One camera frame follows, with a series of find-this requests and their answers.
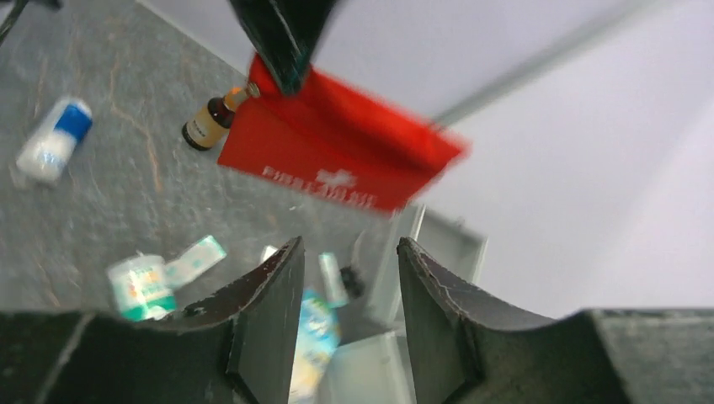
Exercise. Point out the small teal strip packet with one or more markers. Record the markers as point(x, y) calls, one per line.
point(335, 291)

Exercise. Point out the red first aid pouch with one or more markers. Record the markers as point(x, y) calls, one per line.
point(337, 143)

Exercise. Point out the blue cotton ball bag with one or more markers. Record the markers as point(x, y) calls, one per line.
point(318, 337)

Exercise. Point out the grey metal case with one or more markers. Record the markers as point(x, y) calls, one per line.
point(377, 369)

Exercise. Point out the blue white small box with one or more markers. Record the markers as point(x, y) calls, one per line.
point(45, 155)

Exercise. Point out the white wrapped plaster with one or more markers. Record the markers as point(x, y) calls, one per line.
point(193, 262)

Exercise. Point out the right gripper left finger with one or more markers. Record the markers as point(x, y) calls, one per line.
point(235, 346)

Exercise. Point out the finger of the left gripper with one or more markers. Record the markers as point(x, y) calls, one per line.
point(285, 33)

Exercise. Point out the brown glass bottle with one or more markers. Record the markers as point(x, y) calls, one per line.
point(214, 120)

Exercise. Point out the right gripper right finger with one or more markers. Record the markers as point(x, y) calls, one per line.
point(468, 346)

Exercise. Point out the white green-label bottle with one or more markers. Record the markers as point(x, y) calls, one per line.
point(140, 289)

